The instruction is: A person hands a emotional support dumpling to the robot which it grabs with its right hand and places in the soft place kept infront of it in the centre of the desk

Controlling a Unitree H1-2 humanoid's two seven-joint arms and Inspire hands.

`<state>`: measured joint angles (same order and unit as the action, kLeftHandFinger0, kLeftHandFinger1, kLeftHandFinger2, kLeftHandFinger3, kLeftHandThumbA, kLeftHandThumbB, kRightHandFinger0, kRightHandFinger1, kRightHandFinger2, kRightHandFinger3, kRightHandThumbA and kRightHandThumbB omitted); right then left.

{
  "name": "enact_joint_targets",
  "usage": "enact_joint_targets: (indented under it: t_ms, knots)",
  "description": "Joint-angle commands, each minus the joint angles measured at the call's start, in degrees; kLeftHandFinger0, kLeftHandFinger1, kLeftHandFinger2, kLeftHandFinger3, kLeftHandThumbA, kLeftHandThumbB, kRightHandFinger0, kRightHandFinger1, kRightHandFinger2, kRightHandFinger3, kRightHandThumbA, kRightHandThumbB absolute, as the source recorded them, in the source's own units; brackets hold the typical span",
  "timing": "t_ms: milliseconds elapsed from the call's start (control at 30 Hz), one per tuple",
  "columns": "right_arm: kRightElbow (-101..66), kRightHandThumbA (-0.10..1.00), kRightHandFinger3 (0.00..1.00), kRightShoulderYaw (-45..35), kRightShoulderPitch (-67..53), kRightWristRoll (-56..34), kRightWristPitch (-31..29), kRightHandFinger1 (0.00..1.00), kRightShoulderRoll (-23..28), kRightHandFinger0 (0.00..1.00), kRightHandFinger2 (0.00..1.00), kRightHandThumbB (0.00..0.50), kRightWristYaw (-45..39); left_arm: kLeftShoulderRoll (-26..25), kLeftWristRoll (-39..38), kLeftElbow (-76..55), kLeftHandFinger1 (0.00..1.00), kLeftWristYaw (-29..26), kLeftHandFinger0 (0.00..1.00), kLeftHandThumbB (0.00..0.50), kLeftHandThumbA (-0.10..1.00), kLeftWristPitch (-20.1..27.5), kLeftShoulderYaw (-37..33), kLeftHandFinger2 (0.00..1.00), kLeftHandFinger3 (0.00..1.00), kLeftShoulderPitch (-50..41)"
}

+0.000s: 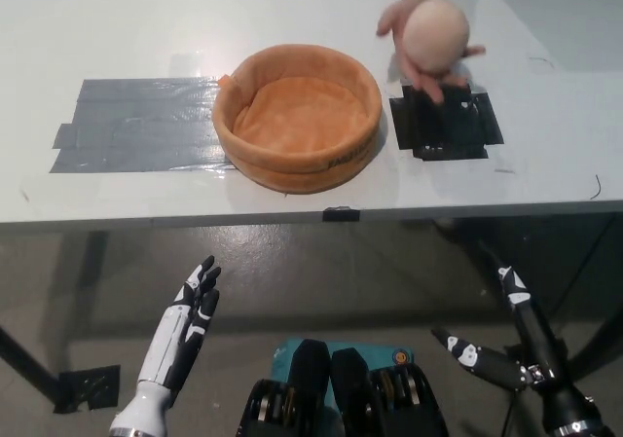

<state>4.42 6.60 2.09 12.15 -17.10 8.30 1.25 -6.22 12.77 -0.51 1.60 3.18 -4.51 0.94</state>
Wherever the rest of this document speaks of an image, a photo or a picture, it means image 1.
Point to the robot torso black teal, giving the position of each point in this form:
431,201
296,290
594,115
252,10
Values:
340,393

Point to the black floor tape patch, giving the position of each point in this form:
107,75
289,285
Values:
87,388

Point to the grey duct tape patch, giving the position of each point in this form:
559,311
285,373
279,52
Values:
146,125

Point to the person's bare hand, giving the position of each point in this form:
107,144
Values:
428,84

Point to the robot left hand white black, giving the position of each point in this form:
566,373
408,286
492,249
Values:
165,339

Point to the black diagonal table brace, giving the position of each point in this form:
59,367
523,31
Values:
29,361

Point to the small black tape tab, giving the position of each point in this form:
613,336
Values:
340,214

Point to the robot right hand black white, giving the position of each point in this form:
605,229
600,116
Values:
538,339

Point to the black tape square patch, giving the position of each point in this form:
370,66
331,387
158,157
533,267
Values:
448,125

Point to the pale pink plush dumpling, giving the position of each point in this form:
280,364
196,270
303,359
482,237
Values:
435,35

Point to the orange plush round basket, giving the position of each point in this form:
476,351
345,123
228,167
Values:
297,116

